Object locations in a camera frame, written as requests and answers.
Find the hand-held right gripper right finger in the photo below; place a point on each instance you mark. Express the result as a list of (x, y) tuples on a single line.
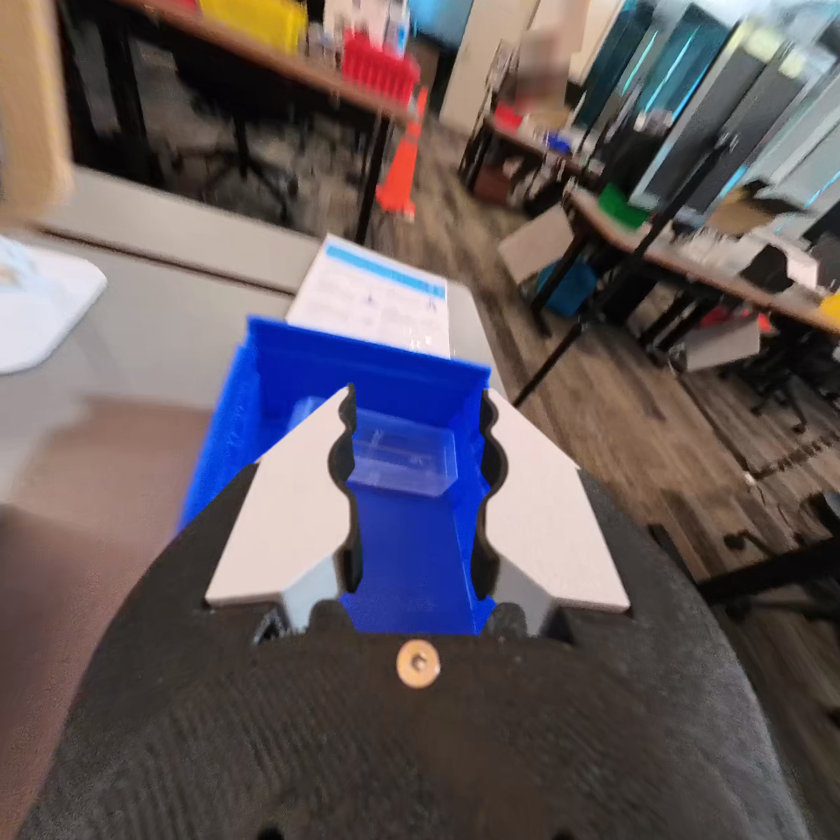
[(551, 525)]

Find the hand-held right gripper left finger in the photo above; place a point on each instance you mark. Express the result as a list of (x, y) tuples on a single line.
[(289, 512)]

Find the blue plastic bin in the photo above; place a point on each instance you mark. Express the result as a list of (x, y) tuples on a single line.
[(407, 544)]

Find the clear plastic drawer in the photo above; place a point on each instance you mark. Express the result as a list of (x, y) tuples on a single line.
[(400, 459)]

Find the printed instruction sheet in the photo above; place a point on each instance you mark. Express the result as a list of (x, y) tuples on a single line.
[(367, 295)]

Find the blue bin under table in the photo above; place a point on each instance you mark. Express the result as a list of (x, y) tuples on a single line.
[(569, 289)]

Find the grey board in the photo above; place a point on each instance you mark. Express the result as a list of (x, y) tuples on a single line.
[(538, 243)]

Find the wooden table with black legs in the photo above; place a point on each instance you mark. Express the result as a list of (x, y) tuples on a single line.
[(715, 279)]

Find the white paper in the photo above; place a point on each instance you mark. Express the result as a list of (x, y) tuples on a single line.
[(39, 308)]

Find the small green bin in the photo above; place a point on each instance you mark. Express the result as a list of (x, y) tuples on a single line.
[(622, 207)]

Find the black bag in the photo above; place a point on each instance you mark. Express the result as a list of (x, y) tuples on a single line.
[(768, 269)]

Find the orange traffic cone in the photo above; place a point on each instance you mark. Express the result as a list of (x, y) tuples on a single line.
[(401, 164)]

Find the long wooden table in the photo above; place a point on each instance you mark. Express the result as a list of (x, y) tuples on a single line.
[(315, 75)]

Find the red plastic bin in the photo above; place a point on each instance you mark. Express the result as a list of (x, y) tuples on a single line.
[(380, 65)]

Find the beige cardboard panel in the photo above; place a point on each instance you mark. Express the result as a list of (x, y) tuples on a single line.
[(29, 98)]

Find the yellow plastic bin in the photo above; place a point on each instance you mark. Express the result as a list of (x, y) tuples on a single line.
[(253, 23)]

